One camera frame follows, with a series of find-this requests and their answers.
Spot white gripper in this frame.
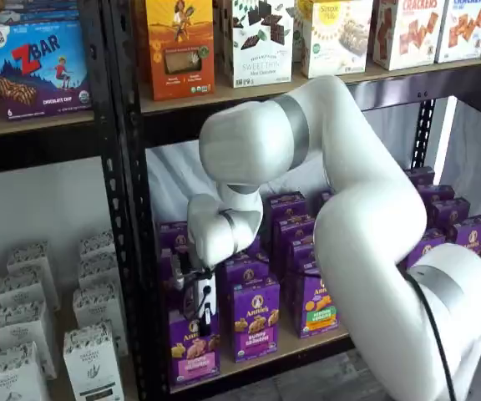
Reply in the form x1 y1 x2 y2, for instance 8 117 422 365
183 270 218 338

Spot purple Annie's box maroon patch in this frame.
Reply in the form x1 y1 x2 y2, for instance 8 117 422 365
406 228 447 271

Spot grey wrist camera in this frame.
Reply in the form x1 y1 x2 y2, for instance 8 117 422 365
169 253 192 292

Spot purple Annie's box green patch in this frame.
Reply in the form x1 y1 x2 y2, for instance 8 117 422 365
286 239 322 275
266 190 309 222
293 265 341 340
272 216 317 248

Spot purple Annie's snack box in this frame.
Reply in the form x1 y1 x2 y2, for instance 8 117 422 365
404 165 436 187
427 197 471 229
447 215 481 258
416 183 457 206

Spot Simple Mills sweet thins box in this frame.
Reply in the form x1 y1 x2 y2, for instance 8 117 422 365
228 0 295 89

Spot black metal shelving rack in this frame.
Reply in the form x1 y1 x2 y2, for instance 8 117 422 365
100 0 481 401
0 0 120 401

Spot orange Revival snack box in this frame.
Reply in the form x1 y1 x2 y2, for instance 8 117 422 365
145 0 216 101

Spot white organic pantry box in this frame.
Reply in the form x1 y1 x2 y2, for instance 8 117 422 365
0 342 41 401
0 273 60 310
72 279 127 343
78 229 116 260
63 321 124 401
6 241 49 277
77 250 119 289
0 300 58 379

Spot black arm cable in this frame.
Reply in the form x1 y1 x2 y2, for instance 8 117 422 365
181 266 458 401

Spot orange pretzel crackers cheddar box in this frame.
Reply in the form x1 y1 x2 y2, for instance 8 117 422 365
372 0 444 71

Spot blue ZBar box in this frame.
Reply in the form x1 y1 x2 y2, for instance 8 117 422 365
0 19 94 121
0 0 81 25

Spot purple Annie's box orange patch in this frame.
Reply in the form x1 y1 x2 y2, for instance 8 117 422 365
317 190 337 210

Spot Simple Mills almond bars box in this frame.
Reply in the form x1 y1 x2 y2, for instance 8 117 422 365
292 0 308 63
301 0 374 79

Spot purple Annie's box pink patch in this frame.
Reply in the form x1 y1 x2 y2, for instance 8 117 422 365
159 248 183 311
168 307 221 386
156 221 191 251

